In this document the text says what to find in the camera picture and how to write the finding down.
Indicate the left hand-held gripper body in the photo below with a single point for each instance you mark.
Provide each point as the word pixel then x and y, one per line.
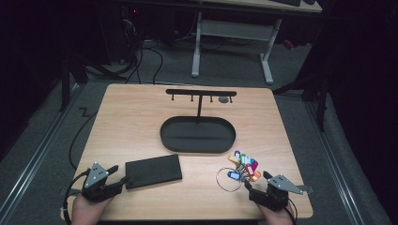
pixel 95 181

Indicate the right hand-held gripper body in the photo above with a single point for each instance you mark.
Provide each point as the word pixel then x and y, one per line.
pixel 275 192

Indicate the black wallet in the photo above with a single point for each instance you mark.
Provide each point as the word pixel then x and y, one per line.
pixel 153 171

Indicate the black key rack with tray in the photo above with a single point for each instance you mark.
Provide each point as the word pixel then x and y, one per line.
pixel 197 134

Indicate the person's right hand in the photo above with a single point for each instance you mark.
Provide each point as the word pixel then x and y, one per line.
pixel 277 216

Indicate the person's left hand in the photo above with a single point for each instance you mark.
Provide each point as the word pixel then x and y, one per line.
pixel 89 211

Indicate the grey round table grommet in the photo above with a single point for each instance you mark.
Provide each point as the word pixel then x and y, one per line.
pixel 223 99

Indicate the black metal stand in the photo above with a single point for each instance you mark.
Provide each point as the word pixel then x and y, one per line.
pixel 320 103
pixel 65 84

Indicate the dark computer tower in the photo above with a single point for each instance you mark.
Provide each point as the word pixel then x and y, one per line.
pixel 123 31

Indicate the white-legged wooden desk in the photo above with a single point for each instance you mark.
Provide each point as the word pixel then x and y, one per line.
pixel 237 31

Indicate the metal floor rail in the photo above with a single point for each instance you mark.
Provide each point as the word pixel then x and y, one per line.
pixel 334 165
pixel 37 156

